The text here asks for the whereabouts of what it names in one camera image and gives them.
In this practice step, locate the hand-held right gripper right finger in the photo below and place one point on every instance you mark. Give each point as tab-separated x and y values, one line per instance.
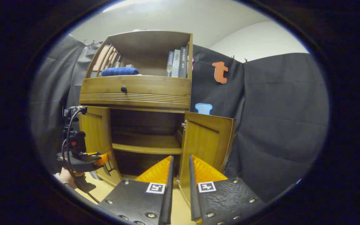
193	193

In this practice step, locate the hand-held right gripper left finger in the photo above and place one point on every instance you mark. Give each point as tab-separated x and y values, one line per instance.
169	193

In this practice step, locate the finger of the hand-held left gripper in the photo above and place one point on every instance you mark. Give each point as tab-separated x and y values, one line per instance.
103	159
91	153

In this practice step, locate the wooden shoe cabinet door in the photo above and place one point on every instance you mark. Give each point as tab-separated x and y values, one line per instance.
202	140
97	134

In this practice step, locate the wooden double-door shoe cabinet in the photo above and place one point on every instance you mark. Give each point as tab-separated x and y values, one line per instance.
148	43

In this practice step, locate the metal door hinge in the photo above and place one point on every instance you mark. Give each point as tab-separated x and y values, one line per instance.
183	125

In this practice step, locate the blue white printed booklet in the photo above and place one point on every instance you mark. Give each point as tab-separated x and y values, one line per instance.
94	175

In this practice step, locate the wooden inner shelf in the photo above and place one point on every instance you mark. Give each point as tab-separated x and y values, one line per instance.
145	143

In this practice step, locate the black round drawer knob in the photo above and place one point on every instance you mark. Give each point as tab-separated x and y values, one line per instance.
123	89

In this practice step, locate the blue folded towel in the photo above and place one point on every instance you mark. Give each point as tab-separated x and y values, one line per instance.
120	71

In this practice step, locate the wooden drawer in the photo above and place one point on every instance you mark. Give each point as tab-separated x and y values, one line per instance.
155	90

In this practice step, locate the black backdrop cloth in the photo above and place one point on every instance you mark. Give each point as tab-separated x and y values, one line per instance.
277	125

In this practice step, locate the grey spine book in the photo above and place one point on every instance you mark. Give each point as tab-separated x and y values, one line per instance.
176	64

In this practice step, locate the black spine book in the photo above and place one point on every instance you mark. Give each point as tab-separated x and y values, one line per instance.
183	62

